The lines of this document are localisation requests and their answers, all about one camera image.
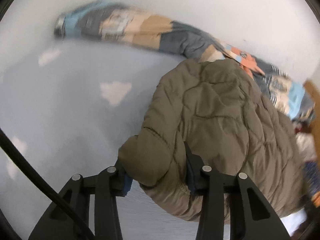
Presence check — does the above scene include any red striped garment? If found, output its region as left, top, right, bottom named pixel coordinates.
left=292, top=120, right=312, bottom=134

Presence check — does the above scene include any patchwork rolled quilt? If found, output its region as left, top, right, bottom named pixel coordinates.
left=54, top=0, right=315, bottom=122

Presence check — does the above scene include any grey white folded cloth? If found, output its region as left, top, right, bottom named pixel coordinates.
left=296, top=132, right=317, bottom=162

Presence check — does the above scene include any light blue cloud bedsheet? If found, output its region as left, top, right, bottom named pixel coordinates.
left=1, top=41, right=306, bottom=239

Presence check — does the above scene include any wooden headboard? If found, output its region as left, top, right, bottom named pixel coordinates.
left=304, top=80, right=319, bottom=142

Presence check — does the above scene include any black cable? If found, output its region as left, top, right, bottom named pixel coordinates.
left=0, top=128, right=96, bottom=240

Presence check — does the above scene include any olive quilted hooded jacket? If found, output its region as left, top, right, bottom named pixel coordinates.
left=118, top=59, right=305, bottom=221

